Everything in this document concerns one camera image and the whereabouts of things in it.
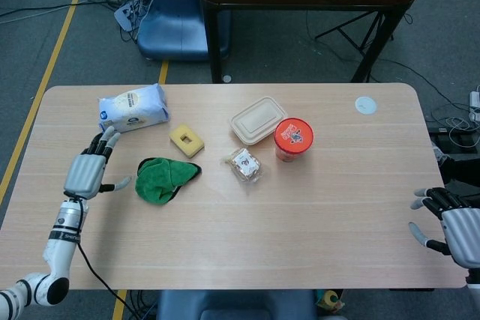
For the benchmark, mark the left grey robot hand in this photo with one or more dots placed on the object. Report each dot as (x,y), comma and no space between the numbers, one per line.
(84,174)

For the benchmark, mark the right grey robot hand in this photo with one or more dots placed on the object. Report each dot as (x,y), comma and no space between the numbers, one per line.
(461,234)

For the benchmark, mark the green microfibre cloth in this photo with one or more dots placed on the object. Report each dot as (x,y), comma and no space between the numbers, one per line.
(161,181)

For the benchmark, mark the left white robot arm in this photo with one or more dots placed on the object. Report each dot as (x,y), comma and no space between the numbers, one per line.
(60,249)

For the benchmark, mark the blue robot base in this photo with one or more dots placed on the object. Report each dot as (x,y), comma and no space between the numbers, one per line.
(168,27)

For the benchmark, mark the white blue tissue pack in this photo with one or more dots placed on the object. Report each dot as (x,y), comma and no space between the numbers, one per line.
(135,108)

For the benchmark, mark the yellow sponge with hole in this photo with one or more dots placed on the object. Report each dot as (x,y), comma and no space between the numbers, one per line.
(193,145)

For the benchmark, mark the white floor power strip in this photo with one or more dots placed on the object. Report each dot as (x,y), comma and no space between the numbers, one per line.
(474,104)

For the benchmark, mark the clear wrapped snack packet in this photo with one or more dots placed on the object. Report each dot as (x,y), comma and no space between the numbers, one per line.
(243,164)

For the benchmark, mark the white floor disc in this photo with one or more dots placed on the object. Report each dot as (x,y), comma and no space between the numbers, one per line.
(227,78)

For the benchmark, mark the beige lidded lunch box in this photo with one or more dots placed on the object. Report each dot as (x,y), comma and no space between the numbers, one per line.
(255,121)

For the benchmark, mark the orange instant noodle cup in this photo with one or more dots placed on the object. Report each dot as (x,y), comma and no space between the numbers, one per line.
(293,136)

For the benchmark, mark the blue robot torso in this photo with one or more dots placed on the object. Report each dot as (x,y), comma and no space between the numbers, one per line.
(236,305)

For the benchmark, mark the black tripod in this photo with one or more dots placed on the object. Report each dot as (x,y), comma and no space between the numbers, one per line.
(356,31)

